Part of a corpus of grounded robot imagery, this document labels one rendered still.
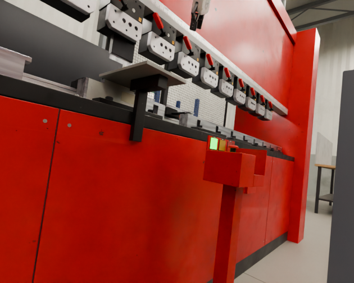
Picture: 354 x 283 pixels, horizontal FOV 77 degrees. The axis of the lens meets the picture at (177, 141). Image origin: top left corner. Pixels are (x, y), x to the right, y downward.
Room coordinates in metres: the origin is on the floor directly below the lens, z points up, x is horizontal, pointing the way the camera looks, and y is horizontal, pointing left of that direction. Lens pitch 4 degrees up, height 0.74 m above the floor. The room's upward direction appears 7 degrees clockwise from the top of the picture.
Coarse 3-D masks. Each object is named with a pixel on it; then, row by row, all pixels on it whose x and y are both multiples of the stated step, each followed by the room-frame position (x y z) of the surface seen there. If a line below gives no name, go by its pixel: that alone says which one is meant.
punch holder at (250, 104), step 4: (248, 88) 1.66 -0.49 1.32; (248, 92) 1.66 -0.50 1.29; (256, 92) 1.77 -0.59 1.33; (248, 96) 1.66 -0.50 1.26; (252, 96) 1.71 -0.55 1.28; (248, 100) 1.66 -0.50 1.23; (252, 100) 1.71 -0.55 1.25; (244, 104) 1.68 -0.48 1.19; (248, 104) 1.67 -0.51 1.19; (252, 104) 1.72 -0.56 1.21; (240, 108) 1.74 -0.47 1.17; (244, 108) 1.73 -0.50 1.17; (248, 108) 1.71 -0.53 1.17; (252, 108) 1.72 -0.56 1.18
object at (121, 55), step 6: (114, 36) 0.82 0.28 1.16; (114, 42) 0.82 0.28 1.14; (120, 42) 0.84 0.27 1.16; (126, 42) 0.86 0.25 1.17; (114, 48) 0.82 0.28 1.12; (120, 48) 0.84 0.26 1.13; (126, 48) 0.87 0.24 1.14; (132, 48) 0.88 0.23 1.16; (114, 54) 0.83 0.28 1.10; (120, 54) 0.85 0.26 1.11; (126, 54) 0.87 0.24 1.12; (132, 54) 0.89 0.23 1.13; (114, 60) 0.84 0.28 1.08; (120, 60) 0.86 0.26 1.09; (126, 60) 0.87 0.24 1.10; (132, 60) 0.89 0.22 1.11
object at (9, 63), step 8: (0, 48) 0.56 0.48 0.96; (0, 56) 0.57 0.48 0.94; (8, 56) 0.58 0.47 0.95; (16, 56) 0.59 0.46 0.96; (24, 56) 0.60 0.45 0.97; (0, 64) 0.57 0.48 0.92; (8, 64) 0.58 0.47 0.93; (16, 64) 0.59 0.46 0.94; (24, 64) 0.61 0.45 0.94; (0, 72) 0.57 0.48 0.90; (8, 72) 0.58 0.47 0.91; (16, 72) 0.59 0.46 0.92
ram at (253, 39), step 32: (160, 0) 0.93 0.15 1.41; (192, 0) 1.09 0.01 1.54; (224, 0) 1.31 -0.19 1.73; (256, 0) 1.64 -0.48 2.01; (224, 32) 1.34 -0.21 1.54; (256, 32) 1.68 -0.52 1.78; (224, 64) 1.37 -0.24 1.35; (256, 64) 1.73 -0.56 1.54; (288, 64) 2.35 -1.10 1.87; (288, 96) 2.43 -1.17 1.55
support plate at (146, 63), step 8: (136, 64) 0.64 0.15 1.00; (144, 64) 0.62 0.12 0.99; (152, 64) 0.62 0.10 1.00; (112, 72) 0.72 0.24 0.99; (120, 72) 0.71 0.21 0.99; (128, 72) 0.70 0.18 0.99; (136, 72) 0.69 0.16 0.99; (144, 72) 0.68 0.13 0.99; (152, 72) 0.68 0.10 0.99; (160, 72) 0.67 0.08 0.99; (168, 72) 0.67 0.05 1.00; (112, 80) 0.81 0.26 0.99; (120, 80) 0.80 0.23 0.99; (128, 80) 0.78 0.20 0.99; (168, 80) 0.73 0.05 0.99; (176, 80) 0.72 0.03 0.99; (184, 80) 0.74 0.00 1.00
